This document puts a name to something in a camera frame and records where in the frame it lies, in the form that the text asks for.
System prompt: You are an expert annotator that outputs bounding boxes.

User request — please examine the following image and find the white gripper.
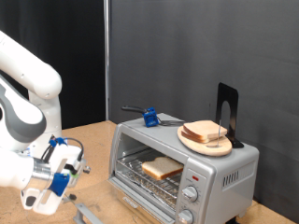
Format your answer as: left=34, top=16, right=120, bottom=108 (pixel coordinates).
left=20, top=143, right=93, bottom=217

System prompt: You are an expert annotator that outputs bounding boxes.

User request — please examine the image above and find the glass oven door with handle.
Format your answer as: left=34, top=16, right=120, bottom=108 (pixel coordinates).
left=64, top=176, right=176, bottom=224

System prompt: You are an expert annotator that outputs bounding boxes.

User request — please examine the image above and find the white bread slice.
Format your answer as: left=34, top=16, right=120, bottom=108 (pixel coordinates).
left=141, top=156, right=185, bottom=182
left=180, top=119, right=229, bottom=145

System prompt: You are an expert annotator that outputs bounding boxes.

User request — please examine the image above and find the metal spatula with blue block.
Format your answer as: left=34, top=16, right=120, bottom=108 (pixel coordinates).
left=121, top=105, right=187, bottom=129

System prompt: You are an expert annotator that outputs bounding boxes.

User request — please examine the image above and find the silver oven knob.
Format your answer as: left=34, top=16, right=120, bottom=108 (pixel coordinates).
left=177, top=208, right=194, bottom=224
left=181, top=185, right=199, bottom=203

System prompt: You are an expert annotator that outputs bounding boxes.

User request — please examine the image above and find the silver toaster oven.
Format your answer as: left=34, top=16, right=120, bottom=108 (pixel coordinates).
left=109, top=112, right=260, bottom=224

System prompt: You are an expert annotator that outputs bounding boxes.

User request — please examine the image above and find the vertical metal pole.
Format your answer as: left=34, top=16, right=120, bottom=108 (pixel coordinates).
left=103, top=0, right=111, bottom=121

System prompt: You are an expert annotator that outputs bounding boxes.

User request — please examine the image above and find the round wooden board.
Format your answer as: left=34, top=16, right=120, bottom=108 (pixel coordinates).
left=177, top=125, right=234, bottom=158

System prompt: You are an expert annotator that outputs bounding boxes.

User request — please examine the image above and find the thin metal pin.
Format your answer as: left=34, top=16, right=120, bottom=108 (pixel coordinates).
left=206, top=119, right=223, bottom=149

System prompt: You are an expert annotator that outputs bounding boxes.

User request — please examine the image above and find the black metal bookend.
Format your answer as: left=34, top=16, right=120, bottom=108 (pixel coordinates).
left=215, top=82, right=245, bottom=149

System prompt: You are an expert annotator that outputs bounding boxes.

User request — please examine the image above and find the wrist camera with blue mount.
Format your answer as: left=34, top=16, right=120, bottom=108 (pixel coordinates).
left=47, top=163, right=79, bottom=198

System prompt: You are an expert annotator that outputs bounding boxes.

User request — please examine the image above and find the blue cable clip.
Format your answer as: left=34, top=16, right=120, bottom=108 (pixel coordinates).
left=49, top=136, right=68, bottom=149

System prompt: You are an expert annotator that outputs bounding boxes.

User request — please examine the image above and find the metal wire oven rack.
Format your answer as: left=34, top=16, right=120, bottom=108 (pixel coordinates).
left=116, top=147, right=185, bottom=209

